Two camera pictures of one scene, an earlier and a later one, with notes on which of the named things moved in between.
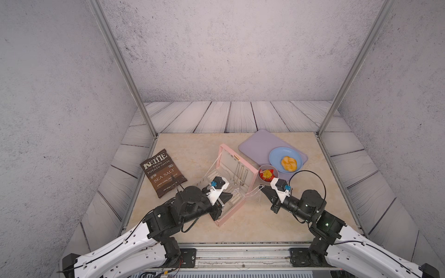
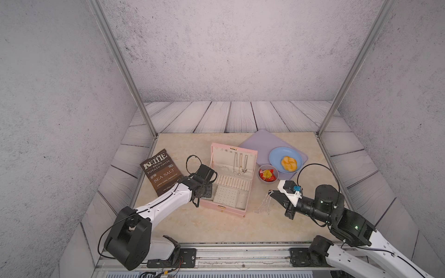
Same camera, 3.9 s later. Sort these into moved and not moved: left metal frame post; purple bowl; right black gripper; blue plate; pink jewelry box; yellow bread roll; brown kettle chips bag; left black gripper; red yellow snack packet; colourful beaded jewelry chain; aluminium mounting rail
Moved: left black gripper; colourful beaded jewelry chain; right black gripper; pink jewelry box
Not moved: brown kettle chips bag; blue plate; purple bowl; left metal frame post; red yellow snack packet; aluminium mounting rail; yellow bread roll
